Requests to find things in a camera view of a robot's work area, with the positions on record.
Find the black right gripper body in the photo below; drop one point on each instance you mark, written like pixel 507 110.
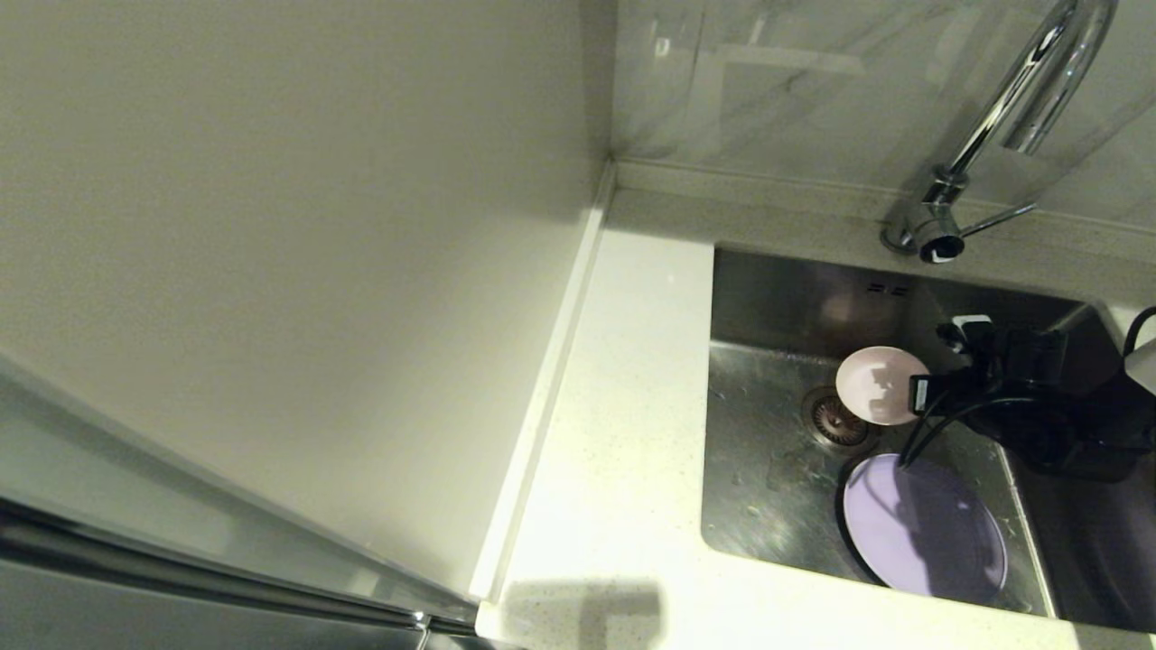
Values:
pixel 1048 424

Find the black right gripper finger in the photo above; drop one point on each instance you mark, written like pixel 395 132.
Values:
pixel 930 395
pixel 971 336

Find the pink bowl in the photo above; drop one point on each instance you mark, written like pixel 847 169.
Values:
pixel 871 379

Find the purple plate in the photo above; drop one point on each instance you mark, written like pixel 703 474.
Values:
pixel 921 542

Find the stainless steel sink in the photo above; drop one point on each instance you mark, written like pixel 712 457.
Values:
pixel 777 506

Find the round metal drain strainer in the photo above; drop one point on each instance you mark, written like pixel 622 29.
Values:
pixel 826 417

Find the chrome gooseneck faucet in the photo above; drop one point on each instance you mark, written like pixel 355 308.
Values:
pixel 935 226

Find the tall white cabinet panel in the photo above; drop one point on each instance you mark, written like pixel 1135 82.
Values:
pixel 271 226

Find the stainless steel appliance door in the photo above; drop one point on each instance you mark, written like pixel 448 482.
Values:
pixel 90 627

